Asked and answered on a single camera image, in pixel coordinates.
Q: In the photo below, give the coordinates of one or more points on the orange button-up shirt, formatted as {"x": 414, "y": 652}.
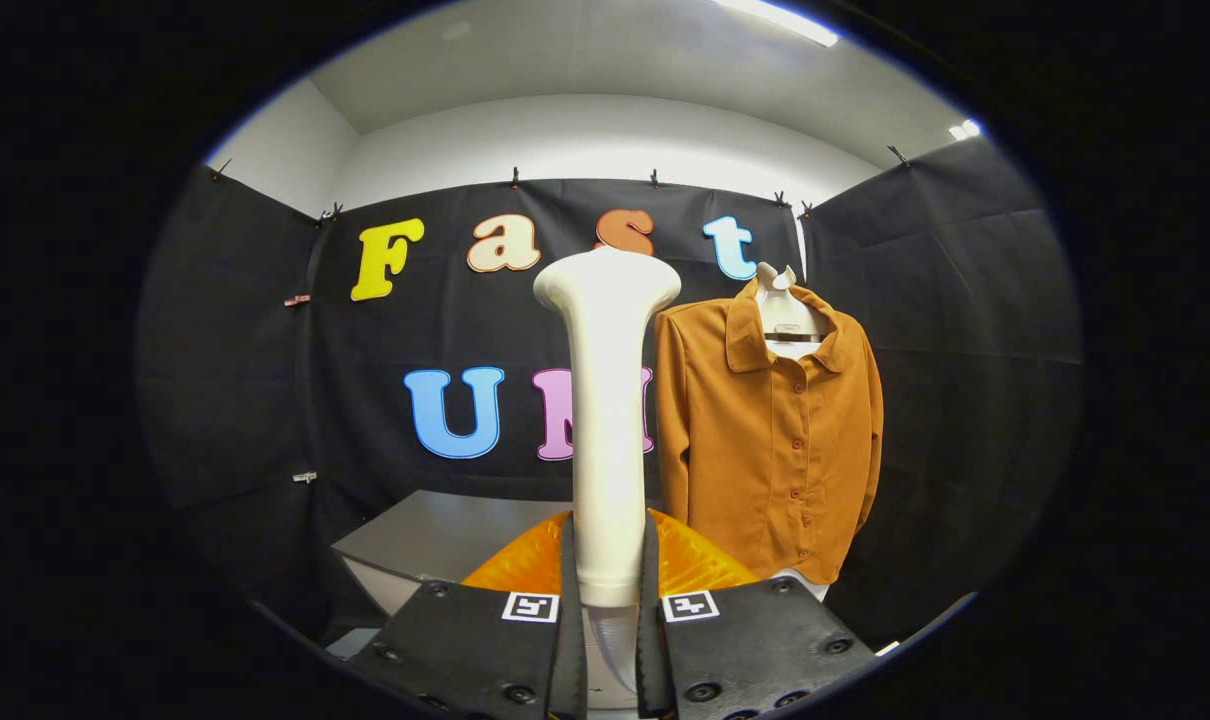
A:
{"x": 765, "y": 460}

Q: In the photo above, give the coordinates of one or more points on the long ceiling light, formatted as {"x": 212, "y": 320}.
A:
{"x": 780, "y": 20}

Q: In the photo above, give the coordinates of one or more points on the white clothes hanger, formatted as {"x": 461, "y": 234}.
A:
{"x": 785, "y": 310}

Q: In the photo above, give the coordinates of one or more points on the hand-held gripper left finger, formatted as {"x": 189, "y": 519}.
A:
{"x": 465, "y": 640}

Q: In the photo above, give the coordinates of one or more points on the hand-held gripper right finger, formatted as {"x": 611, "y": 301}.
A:
{"x": 745, "y": 640}

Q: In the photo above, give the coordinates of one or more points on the grey drawer cabinet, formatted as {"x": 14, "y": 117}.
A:
{"x": 435, "y": 535}

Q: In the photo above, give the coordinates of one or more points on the small ceiling light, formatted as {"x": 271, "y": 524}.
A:
{"x": 965, "y": 129}

